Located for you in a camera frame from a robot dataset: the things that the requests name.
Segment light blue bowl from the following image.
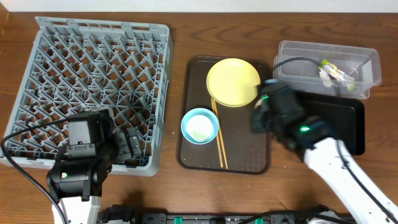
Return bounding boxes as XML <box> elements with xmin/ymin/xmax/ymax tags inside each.
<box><xmin>180</xmin><ymin>108</ymin><xmax>219</xmax><ymax>144</ymax></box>

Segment yellow plate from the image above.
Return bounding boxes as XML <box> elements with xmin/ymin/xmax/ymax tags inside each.
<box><xmin>206</xmin><ymin>58</ymin><xmax>261</xmax><ymax>107</ymax></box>

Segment black waste tray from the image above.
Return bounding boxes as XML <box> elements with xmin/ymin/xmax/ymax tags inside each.
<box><xmin>295</xmin><ymin>91</ymin><xmax>366</xmax><ymax>156</ymax></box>

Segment wooden chopstick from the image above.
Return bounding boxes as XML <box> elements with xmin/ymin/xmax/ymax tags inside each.
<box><xmin>216</xmin><ymin>105</ymin><xmax>229</xmax><ymax>170</ymax></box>
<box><xmin>211</xmin><ymin>98</ymin><xmax>224</xmax><ymax>168</ymax></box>

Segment grey dishwasher rack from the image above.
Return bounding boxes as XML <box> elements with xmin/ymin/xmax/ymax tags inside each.
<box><xmin>6</xmin><ymin>17</ymin><xmax>174</xmax><ymax>177</ymax></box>

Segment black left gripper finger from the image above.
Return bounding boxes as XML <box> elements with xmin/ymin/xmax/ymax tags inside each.
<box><xmin>126</xmin><ymin>128</ymin><xmax>141</xmax><ymax>156</ymax></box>
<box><xmin>115</xmin><ymin>133</ymin><xmax>131</xmax><ymax>162</ymax></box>

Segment brown serving tray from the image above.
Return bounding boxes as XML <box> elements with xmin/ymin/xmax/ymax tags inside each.
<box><xmin>177</xmin><ymin>56</ymin><xmax>271</xmax><ymax>175</ymax></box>

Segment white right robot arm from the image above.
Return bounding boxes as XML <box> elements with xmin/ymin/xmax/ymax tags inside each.
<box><xmin>250</xmin><ymin>80</ymin><xmax>397</xmax><ymax>223</ymax></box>

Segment clear plastic waste bin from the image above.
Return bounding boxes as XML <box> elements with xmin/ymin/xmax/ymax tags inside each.
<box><xmin>273</xmin><ymin>40</ymin><xmax>382</xmax><ymax>99</ymax></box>

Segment white cup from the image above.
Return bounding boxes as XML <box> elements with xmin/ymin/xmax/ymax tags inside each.
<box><xmin>186</xmin><ymin>115</ymin><xmax>213</xmax><ymax>142</ymax></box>

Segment green foil snack wrapper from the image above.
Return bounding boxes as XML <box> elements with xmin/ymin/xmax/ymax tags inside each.
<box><xmin>318</xmin><ymin>59</ymin><xmax>356</xmax><ymax>91</ymax></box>

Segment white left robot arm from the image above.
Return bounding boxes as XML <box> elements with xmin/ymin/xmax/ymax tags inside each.
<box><xmin>47</xmin><ymin>106</ymin><xmax>141</xmax><ymax>223</ymax></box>

